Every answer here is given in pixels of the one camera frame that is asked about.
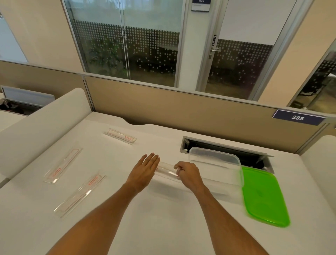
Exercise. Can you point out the person's left hand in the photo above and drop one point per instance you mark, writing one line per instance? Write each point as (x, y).
(143, 173)

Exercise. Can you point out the person's right hand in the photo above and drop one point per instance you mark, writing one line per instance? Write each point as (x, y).
(191, 177)

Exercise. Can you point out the person's left little finger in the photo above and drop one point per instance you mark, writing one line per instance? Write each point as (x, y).
(141, 159)

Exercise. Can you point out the person's right fingers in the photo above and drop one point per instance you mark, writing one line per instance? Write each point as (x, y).
(181, 166)

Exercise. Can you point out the person's left forearm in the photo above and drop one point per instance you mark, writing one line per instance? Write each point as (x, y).
(99, 223)

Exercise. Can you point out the person's right forearm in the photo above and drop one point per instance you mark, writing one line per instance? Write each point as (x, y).
(225, 226)

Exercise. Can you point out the clear plastic food container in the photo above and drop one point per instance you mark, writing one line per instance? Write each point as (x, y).
(217, 170)

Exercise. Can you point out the beige desk partition panel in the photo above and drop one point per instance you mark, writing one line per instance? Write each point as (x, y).
(196, 113)
(39, 78)

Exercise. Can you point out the green plastic container lid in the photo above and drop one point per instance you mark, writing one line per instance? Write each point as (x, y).
(265, 197)

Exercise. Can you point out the white desk side divider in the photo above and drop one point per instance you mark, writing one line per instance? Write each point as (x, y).
(44, 128)
(321, 163)

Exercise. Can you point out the dotted frosted glass window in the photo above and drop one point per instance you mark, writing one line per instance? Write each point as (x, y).
(126, 39)

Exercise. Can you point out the blue desk number sign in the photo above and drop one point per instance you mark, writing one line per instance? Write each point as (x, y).
(298, 117)

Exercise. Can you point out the blue white door sign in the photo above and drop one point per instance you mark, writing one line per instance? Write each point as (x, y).
(201, 4)

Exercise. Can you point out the glass door with grey frame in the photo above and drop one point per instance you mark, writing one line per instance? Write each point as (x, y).
(236, 47)

